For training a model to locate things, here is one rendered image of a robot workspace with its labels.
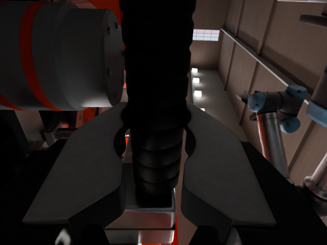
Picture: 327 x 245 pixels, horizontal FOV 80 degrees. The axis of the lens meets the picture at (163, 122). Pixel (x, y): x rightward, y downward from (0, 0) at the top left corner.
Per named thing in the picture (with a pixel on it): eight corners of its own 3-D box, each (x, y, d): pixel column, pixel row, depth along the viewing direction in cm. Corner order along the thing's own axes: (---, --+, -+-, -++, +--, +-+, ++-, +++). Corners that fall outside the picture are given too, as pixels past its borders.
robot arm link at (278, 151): (262, 218, 76) (242, 97, 84) (287, 214, 78) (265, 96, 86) (283, 229, 65) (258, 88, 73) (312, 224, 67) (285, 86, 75)
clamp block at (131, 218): (48, 210, 14) (66, 247, 17) (177, 210, 14) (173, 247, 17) (75, 159, 18) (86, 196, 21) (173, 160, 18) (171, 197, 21)
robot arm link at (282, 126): (306, 117, 79) (298, 134, 84) (287, 105, 88) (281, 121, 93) (288, 118, 78) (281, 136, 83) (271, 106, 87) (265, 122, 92)
